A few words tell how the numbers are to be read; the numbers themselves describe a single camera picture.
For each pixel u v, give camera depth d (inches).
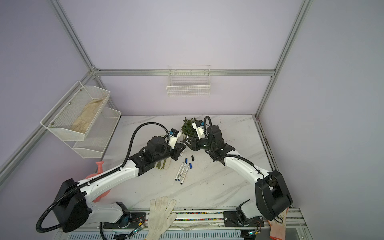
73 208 15.5
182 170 35.6
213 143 25.0
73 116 30.5
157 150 24.4
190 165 36.5
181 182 33.8
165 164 36.5
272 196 16.6
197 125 28.2
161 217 29.4
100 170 32.3
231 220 28.8
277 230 27.6
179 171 35.5
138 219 28.7
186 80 41.0
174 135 26.5
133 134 23.4
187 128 35.4
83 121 30.1
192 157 37.7
